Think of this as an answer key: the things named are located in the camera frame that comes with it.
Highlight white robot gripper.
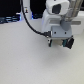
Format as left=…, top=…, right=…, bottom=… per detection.
left=41, top=0, right=72, bottom=39

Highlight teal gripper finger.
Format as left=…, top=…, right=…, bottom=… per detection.
left=62, top=39, right=68, bottom=47

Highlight black kcup holder drawer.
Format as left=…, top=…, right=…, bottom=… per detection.
left=48, top=36, right=74, bottom=49

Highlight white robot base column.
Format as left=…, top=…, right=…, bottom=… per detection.
left=21, top=0, right=32, bottom=20

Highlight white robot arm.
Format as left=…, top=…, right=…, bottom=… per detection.
left=42, top=0, right=84, bottom=49

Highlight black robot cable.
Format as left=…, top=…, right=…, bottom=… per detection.
left=19, top=0, right=52, bottom=37

